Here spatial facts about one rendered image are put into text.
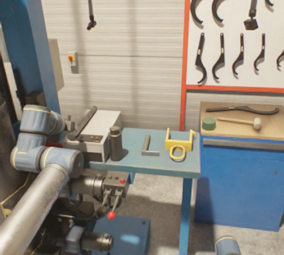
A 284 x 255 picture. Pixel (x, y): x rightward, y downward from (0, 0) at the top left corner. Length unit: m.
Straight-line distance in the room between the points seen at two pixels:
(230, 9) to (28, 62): 2.02
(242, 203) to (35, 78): 1.88
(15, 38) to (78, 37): 1.66
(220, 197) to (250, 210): 0.28
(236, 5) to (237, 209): 1.90
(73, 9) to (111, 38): 0.51
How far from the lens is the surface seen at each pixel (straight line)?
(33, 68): 1.73
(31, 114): 1.18
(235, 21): 3.03
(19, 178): 1.63
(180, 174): 1.53
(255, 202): 2.55
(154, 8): 3.05
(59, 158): 1.09
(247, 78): 3.20
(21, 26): 1.69
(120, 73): 3.28
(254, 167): 2.31
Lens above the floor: 2.00
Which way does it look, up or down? 27 degrees down
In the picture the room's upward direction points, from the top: 2 degrees counter-clockwise
